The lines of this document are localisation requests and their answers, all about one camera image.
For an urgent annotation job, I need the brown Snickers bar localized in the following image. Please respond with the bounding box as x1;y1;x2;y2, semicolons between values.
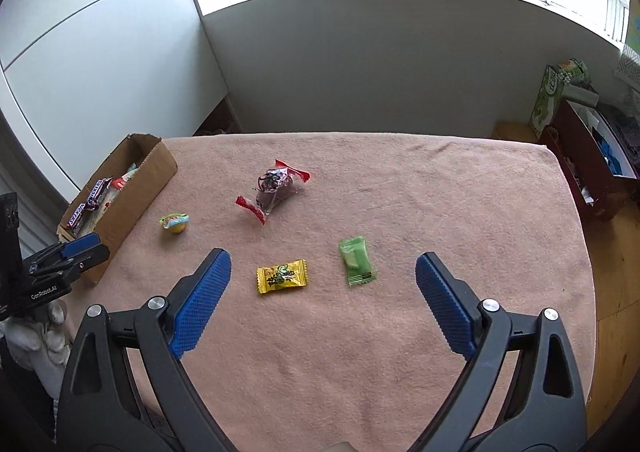
65;203;87;232
85;177;112;212

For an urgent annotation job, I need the yellow candy packet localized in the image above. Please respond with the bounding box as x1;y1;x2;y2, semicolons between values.
256;259;308;295

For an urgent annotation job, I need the green candy packet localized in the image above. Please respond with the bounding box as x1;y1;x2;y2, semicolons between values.
338;236;376;286

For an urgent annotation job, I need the red clear cake packet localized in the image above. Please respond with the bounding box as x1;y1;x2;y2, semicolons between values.
110;164;138;191
234;160;311;224

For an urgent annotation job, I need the white gloved left hand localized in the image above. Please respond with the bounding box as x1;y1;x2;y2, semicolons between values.
1;300;70;401

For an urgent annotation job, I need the brown cardboard box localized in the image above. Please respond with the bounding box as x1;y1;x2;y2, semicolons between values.
56;134;178;257

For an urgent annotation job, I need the yellow green jelly cup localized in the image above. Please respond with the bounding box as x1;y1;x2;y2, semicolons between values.
158;212;190;234

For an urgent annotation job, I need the white cabinet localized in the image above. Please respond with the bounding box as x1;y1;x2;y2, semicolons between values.
1;0;228;200

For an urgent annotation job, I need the pink table cloth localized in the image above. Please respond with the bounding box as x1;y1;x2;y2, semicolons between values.
66;132;596;451

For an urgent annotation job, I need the dark red storage box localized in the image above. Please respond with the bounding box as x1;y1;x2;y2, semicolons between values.
539;99;639;220

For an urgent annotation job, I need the green carton box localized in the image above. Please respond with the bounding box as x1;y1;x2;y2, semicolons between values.
528;58;599;139

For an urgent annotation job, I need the yellow green wall painting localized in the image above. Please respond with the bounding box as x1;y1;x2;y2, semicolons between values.
618;0;640;90

